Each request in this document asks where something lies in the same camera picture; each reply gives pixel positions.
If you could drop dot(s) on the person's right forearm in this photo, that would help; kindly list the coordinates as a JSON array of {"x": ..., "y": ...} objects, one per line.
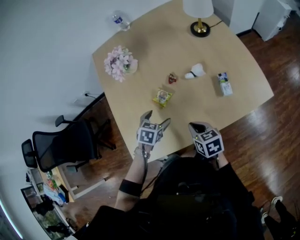
[{"x": 222, "y": 161}]

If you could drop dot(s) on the pink flowers in white pot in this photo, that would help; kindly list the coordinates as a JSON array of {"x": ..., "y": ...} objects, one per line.
[{"x": 119, "y": 63}]

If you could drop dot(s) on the pile of colourful desk clutter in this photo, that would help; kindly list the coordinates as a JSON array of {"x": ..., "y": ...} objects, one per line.
[{"x": 52, "y": 185}]

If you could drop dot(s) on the small white-legged desk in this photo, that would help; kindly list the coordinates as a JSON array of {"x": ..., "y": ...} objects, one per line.
[{"x": 70, "y": 187}]

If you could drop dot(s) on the white wall socket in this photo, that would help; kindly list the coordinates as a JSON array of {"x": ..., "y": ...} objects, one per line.
[{"x": 80, "y": 98}]

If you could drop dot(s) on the person's left forearm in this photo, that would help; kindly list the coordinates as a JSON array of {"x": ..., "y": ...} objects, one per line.
[{"x": 136, "y": 168}]

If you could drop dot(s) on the small milk carton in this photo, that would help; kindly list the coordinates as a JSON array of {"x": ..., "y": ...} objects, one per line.
[{"x": 225, "y": 84}]

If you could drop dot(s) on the yellow snack packet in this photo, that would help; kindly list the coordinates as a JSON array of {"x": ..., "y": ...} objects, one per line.
[{"x": 162, "y": 97}]

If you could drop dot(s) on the beige wooden table edge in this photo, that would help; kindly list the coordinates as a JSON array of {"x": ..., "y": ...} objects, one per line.
[{"x": 187, "y": 112}]

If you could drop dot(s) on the black office chair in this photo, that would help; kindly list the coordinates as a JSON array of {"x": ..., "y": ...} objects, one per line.
[{"x": 70, "y": 140}]

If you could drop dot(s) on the small red candy wrapper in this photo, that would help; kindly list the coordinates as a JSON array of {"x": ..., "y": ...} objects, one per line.
[{"x": 172, "y": 78}]

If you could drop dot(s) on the white tissue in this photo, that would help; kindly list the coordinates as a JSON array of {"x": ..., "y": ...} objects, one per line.
[{"x": 197, "y": 70}]

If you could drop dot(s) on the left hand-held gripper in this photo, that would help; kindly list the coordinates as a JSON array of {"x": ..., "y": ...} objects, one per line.
[{"x": 146, "y": 136}]

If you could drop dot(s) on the person's black top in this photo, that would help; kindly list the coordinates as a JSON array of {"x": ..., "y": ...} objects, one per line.
[{"x": 187, "y": 206}]

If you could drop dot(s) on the clear plastic water bottle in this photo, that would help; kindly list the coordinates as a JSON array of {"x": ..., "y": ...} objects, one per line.
[{"x": 120, "y": 20}]

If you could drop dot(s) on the white shoe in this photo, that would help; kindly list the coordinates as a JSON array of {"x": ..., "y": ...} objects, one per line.
[
  {"x": 276, "y": 201},
  {"x": 264, "y": 216}
]

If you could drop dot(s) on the black trouser legs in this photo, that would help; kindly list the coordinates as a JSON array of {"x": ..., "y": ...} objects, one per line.
[{"x": 283, "y": 215}]

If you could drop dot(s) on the white shade brass table lamp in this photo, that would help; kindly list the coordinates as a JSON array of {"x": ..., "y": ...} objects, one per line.
[{"x": 198, "y": 9}]

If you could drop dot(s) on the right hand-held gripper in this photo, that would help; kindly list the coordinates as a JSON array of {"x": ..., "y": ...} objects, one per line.
[{"x": 211, "y": 146}]

